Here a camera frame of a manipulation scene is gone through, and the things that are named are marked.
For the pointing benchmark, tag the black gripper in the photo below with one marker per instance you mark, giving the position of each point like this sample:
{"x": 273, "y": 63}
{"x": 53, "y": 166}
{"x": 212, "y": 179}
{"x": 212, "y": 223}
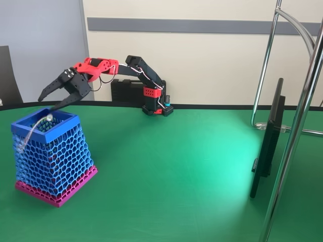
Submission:
{"x": 76, "y": 85}

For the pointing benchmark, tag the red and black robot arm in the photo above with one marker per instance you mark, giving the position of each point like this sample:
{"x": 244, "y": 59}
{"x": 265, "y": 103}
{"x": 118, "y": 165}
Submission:
{"x": 147, "y": 73}

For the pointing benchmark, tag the blue and pink lattice basket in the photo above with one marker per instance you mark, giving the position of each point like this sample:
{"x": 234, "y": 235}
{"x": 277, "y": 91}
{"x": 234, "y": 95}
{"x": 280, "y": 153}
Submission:
{"x": 55, "y": 156}

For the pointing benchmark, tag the black chair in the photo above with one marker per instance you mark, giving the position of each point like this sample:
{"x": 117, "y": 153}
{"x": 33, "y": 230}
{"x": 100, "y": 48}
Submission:
{"x": 8, "y": 80}

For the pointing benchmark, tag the light grey door panel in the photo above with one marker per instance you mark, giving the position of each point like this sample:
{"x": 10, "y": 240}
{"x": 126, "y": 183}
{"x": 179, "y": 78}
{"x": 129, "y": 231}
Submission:
{"x": 43, "y": 37}

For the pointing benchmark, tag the black plastic tool case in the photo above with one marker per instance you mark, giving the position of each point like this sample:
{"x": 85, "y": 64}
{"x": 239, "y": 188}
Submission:
{"x": 123, "y": 90}

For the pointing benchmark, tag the black clamp with teal knob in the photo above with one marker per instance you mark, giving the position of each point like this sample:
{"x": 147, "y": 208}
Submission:
{"x": 168, "y": 110}

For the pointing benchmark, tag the green cloth with black border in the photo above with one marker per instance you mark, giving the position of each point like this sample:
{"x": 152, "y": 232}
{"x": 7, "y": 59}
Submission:
{"x": 189, "y": 189}

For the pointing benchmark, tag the black LED light panel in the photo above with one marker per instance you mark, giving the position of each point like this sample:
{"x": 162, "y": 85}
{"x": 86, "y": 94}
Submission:
{"x": 268, "y": 151}

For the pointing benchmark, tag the chrome metal stand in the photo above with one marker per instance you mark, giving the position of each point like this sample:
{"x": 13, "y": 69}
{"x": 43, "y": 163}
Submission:
{"x": 288, "y": 161}

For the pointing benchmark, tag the grey wall rail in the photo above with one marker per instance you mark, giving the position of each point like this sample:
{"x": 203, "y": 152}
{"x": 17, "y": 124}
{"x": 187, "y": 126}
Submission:
{"x": 176, "y": 26}

